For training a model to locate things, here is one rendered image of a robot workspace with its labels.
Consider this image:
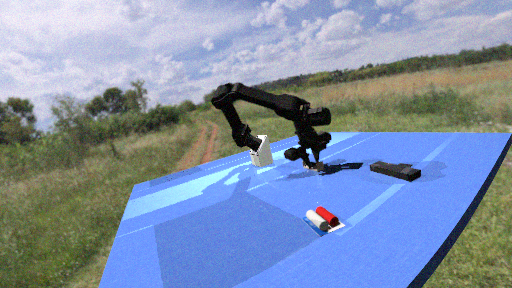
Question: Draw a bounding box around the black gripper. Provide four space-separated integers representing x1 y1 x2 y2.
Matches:
284 126 332 168

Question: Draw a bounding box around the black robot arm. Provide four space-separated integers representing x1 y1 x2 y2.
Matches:
211 83 331 153

